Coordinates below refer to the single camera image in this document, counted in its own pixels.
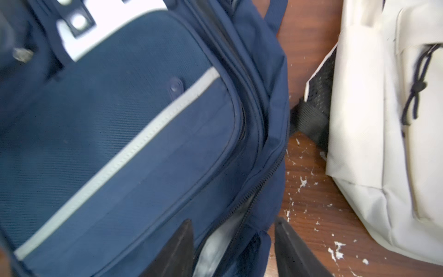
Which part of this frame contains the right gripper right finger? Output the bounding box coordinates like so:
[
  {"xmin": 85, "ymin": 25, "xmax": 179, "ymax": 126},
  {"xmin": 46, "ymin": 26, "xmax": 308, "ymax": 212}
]
[{"xmin": 274, "ymin": 217, "xmax": 332, "ymax": 277}]

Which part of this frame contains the navy blue backpack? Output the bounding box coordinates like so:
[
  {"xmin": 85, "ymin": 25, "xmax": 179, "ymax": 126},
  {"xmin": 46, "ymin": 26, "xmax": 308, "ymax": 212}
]
[{"xmin": 1, "ymin": 1, "xmax": 290, "ymax": 277}]

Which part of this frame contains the cream canvas backpack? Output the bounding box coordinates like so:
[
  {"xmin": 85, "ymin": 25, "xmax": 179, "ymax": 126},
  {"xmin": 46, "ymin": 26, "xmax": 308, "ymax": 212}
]
[{"xmin": 291, "ymin": 1, "xmax": 443, "ymax": 265}]

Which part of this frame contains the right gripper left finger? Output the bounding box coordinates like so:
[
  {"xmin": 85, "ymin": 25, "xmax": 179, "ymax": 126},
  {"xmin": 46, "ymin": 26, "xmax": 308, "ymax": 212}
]
[{"xmin": 140, "ymin": 219, "xmax": 194, "ymax": 277}]

